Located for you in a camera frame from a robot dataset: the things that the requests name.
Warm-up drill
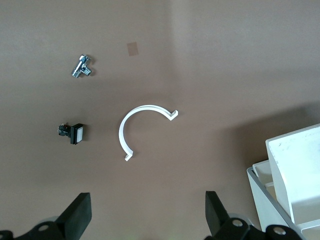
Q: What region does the white plastic drawer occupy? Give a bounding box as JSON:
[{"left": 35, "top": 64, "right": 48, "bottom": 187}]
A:
[
  {"left": 252, "top": 160, "right": 276, "bottom": 181},
  {"left": 264, "top": 122, "right": 320, "bottom": 226}
]

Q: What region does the brown table cover mat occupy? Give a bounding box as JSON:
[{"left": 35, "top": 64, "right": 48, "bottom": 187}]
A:
[{"left": 0, "top": 0, "right": 320, "bottom": 240}]

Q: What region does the white curved plastic clip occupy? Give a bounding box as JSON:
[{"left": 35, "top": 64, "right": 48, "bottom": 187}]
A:
[{"left": 118, "top": 104, "right": 180, "bottom": 162}]

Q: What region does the brown tape patch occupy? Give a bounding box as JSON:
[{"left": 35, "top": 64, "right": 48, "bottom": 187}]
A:
[{"left": 126, "top": 41, "right": 140, "bottom": 57}]

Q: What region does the small chrome valve fitting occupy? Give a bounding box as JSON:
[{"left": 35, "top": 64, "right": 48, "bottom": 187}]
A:
[{"left": 70, "top": 53, "right": 93, "bottom": 79}]

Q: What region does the black square white-faced switch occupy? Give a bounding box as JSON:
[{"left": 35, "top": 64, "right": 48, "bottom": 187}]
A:
[{"left": 57, "top": 122, "right": 85, "bottom": 146}]

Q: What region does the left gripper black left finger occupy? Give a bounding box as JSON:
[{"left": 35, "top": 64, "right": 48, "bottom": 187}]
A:
[{"left": 24, "top": 192, "right": 92, "bottom": 240}]

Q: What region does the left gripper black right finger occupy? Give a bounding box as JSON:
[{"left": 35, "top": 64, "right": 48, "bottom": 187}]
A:
[{"left": 205, "top": 191, "right": 261, "bottom": 240}]

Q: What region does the white plastic drawer cabinet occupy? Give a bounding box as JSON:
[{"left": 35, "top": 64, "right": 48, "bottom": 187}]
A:
[{"left": 246, "top": 159, "right": 320, "bottom": 240}]

